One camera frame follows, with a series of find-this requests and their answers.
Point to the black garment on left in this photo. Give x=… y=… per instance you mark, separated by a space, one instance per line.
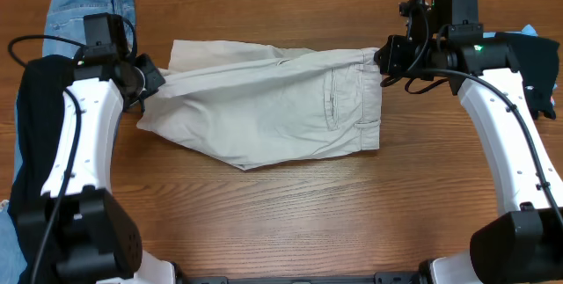
x=39 y=113

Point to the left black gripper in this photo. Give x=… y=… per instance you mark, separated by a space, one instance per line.
x=154 y=77

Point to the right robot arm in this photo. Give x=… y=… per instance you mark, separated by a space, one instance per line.
x=503 y=81

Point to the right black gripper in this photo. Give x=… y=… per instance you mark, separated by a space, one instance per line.
x=391 y=52

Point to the black folded shorts with logo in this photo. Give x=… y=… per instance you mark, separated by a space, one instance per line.
x=534 y=68

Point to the beige khaki shorts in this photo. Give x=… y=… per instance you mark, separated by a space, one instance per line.
x=251 y=105

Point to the light blue denim jeans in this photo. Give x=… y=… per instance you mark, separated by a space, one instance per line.
x=65 y=20

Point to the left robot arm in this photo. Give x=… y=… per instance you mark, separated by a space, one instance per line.
x=70 y=228

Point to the light blue folded garment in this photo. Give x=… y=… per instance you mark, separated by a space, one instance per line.
x=530 y=31

